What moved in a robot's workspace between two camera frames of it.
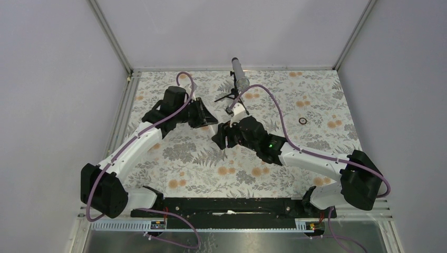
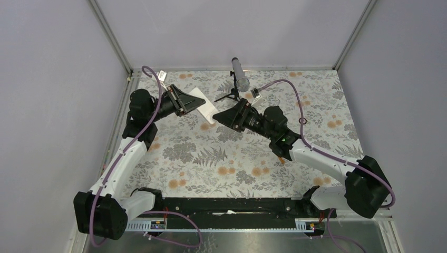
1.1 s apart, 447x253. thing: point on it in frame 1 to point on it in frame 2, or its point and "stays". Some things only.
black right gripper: (224, 129) to (235, 117)
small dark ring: (302, 123) stays
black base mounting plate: (233, 209) stays
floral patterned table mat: (302, 108) stays
